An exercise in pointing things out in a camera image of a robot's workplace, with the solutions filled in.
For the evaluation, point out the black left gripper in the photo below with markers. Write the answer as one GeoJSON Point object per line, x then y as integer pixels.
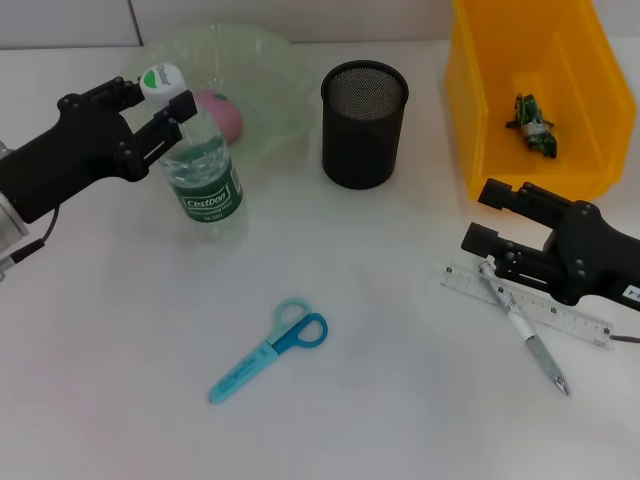
{"type": "Point", "coordinates": [75, 150]}

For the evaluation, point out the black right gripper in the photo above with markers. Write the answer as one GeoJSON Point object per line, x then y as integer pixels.
{"type": "Point", "coordinates": [600, 265]}

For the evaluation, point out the transparent plastic ruler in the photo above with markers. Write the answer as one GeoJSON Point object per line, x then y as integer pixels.
{"type": "Point", "coordinates": [585, 325]}

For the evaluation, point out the clear green label water bottle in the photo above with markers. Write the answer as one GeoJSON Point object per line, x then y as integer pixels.
{"type": "Point", "coordinates": [210, 200]}

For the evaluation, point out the blue sheathed scissors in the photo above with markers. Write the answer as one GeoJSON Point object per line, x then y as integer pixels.
{"type": "Point", "coordinates": [250, 365]}

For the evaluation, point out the pink peach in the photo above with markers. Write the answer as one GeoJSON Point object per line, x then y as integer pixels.
{"type": "Point", "coordinates": [225, 117]}

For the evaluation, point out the white grey ballpoint pen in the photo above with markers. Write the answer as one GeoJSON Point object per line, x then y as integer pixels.
{"type": "Point", "coordinates": [542, 352]}

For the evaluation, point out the green glass fruit plate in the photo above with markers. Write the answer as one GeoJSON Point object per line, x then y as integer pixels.
{"type": "Point", "coordinates": [260, 65]}

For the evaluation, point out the black mesh pen holder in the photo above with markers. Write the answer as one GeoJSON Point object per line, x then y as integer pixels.
{"type": "Point", "coordinates": [360, 150]}

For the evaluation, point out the yellow plastic storage bin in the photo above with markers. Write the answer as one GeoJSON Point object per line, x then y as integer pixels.
{"type": "Point", "coordinates": [575, 100]}

